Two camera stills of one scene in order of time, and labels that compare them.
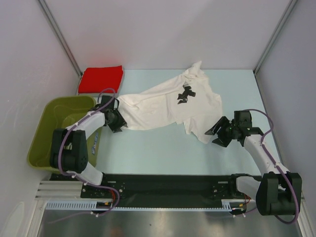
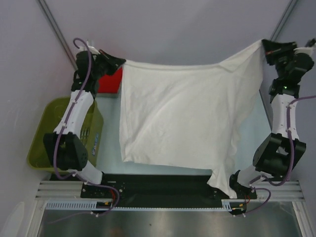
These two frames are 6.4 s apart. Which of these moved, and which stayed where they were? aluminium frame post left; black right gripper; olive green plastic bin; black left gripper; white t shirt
Moved: black right gripper; black left gripper; white t shirt
Stayed: aluminium frame post left; olive green plastic bin
